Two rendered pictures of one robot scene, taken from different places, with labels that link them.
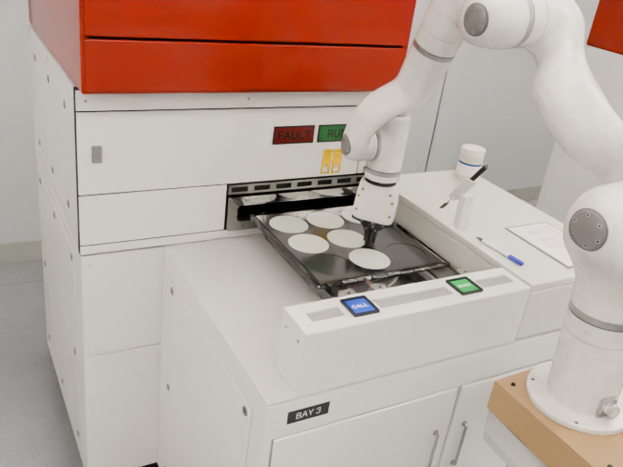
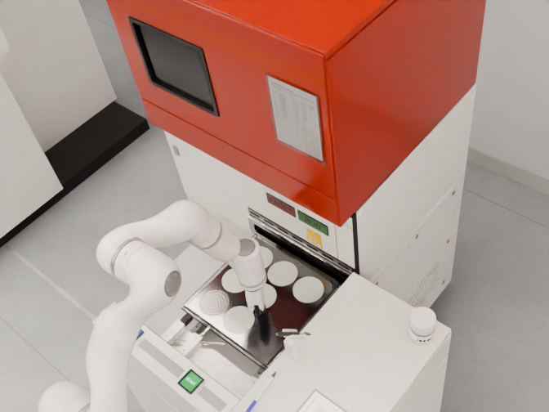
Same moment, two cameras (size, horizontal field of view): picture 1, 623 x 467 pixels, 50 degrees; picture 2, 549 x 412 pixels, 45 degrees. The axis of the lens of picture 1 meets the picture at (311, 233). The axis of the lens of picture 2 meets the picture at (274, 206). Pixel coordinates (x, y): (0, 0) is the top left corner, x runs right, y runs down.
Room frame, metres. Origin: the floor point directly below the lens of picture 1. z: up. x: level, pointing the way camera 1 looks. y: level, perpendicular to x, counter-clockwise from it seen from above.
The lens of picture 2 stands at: (1.38, -1.29, 2.68)
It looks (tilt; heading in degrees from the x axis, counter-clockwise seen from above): 49 degrees down; 81
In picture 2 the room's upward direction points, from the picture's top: 11 degrees counter-clockwise
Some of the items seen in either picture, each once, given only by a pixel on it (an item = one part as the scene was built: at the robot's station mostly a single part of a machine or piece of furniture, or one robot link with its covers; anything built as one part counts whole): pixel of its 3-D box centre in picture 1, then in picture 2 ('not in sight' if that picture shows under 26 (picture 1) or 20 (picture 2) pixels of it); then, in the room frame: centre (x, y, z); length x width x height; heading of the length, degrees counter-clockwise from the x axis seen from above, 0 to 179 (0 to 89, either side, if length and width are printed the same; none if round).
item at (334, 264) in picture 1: (346, 239); (261, 296); (1.49, -0.09, 0.90); 0.34 x 0.34 x 0.01; 32
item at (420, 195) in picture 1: (487, 240); (340, 387); (1.61, -0.47, 0.89); 0.62 x 0.35 x 0.14; 32
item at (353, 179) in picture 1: (304, 183); (297, 239); (1.66, 0.04, 0.96); 0.44 x 0.01 x 0.02; 122
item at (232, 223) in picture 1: (302, 206); (298, 251); (1.66, 0.04, 0.89); 0.44 x 0.02 x 0.10; 122
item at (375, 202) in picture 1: (377, 196); (255, 288); (1.47, -0.14, 1.03); 0.10 x 0.07 x 0.11; 74
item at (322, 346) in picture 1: (409, 325); (167, 369); (1.14, -0.22, 0.89); 0.55 x 0.09 x 0.14; 122
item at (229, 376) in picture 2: not in sight; (210, 364); (1.27, -0.24, 0.87); 0.36 x 0.08 x 0.03; 122
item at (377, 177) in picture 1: (381, 172); (252, 276); (1.47, -0.14, 1.09); 0.09 x 0.08 x 0.03; 74
